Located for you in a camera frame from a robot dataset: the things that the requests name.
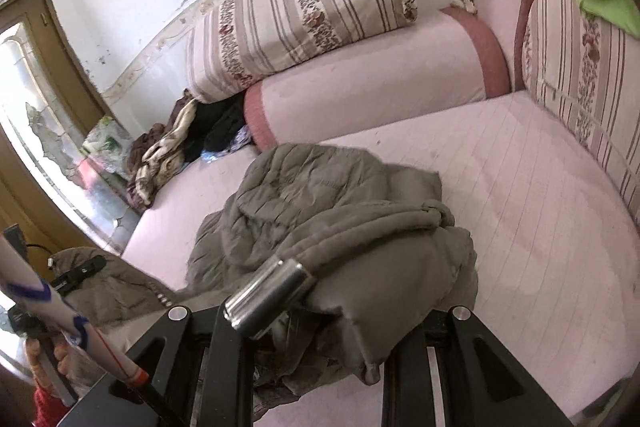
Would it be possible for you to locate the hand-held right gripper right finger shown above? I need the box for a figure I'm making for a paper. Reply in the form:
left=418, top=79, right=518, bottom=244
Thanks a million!
left=382, top=304, right=576, bottom=427

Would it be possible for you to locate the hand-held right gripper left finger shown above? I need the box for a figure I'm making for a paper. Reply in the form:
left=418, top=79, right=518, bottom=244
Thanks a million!
left=65, top=304, right=256, bottom=427

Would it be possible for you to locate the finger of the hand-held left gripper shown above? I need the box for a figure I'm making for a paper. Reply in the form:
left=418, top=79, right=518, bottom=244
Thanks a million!
left=47, top=255, right=107, bottom=294

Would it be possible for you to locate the olive hooded puffer jacket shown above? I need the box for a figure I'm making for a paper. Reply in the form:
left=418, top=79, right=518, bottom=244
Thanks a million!
left=50, top=143, right=478, bottom=423

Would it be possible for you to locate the person's left forearm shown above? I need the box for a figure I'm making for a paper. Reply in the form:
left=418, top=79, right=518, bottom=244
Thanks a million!
left=32, top=384, right=71, bottom=427

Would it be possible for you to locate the pile of crumpled clothes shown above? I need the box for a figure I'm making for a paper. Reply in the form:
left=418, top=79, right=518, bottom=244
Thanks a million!
left=125, top=92, right=201, bottom=208

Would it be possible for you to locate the black clothes pile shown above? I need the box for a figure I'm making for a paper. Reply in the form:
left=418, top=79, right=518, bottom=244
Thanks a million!
left=187, top=99, right=248, bottom=158

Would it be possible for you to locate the person's left hand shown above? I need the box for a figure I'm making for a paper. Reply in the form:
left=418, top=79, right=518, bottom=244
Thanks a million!
left=24, top=337, right=76, bottom=390

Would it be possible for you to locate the pink bed mat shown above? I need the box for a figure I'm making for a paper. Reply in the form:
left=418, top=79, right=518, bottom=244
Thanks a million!
left=122, top=89, right=640, bottom=427

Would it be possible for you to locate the pink bolster cushion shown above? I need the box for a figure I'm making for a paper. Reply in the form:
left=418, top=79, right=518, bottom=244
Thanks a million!
left=243, top=7, right=512, bottom=152

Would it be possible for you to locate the striped floral pillow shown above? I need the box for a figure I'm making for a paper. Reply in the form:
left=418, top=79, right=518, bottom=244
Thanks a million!
left=186, top=0, right=418, bottom=104

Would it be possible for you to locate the striped floral cushion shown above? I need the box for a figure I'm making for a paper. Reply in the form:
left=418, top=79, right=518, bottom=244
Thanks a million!
left=520, top=0, right=640, bottom=228

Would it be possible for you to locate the wooden door frame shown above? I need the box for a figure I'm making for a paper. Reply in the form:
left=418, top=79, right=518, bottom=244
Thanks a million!
left=0, top=0, right=113, bottom=258

